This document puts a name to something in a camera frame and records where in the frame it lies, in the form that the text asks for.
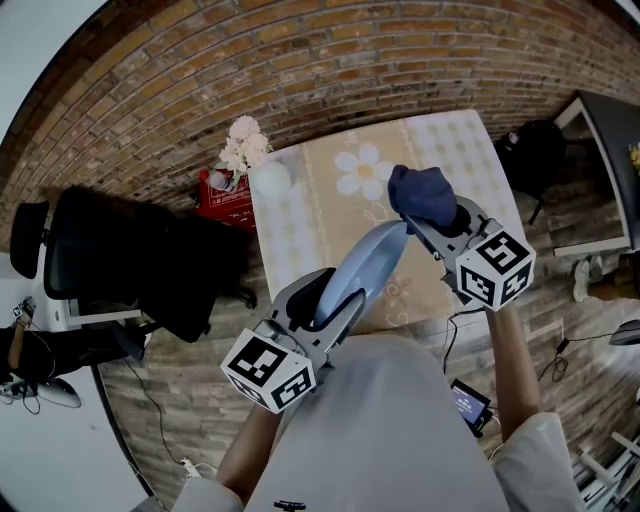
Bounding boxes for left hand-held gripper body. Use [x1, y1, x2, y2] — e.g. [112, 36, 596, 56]
[220, 319, 335, 414]

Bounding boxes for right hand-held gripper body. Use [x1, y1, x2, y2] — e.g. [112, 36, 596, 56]
[433, 218, 538, 313]

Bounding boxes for dark blue cloth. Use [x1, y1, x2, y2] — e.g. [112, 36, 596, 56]
[387, 164, 459, 236]

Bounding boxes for big blue plate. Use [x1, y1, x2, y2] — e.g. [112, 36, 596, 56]
[315, 221, 407, 331]

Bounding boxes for person's left forearm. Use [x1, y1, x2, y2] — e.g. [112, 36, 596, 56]
[217, 394, 286, 504]

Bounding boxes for person's right forearm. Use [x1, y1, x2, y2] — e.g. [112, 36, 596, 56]
[485, 302, 544, 444]

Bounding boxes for white shoe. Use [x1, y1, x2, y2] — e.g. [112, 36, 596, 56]
[573, 259, 592, 303]

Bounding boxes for table with floral tablecloth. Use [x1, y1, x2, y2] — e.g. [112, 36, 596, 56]
[249, 108, 526, 334]

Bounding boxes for red fire equipment box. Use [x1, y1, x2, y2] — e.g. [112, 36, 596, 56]
[193, 168, 256, 236]

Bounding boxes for person's white shirt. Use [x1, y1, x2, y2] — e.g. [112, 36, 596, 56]
[172, 332, 584, 512]

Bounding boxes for white vase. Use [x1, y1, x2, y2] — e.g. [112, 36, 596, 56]
[253, 160, 293, 196]

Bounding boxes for white power strip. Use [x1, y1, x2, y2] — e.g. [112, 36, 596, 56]
[180, 455, 219, 480]

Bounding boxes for black screen device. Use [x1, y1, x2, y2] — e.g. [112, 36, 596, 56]
[449, 378, 494, 434]

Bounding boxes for clear plastic water bottle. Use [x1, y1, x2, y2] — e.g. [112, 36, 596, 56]
[208, 169, 239, 192]

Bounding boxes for white artificial flowers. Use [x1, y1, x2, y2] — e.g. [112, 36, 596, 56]
[215, 115, 274, 186]

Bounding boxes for black top white desk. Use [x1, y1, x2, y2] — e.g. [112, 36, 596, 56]
[552, 89, 640, 259]

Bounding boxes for black office chair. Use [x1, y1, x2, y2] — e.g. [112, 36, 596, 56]
[9, 184, 259, 361]

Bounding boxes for white metal rack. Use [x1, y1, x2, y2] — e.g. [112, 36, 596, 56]
[574, 429, 640, 512]

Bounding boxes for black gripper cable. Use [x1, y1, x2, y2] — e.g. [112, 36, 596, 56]
[441, 308, 484, 374]

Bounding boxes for black power adapter cable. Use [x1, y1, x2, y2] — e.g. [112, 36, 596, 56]
[537, 329, 621, 384]

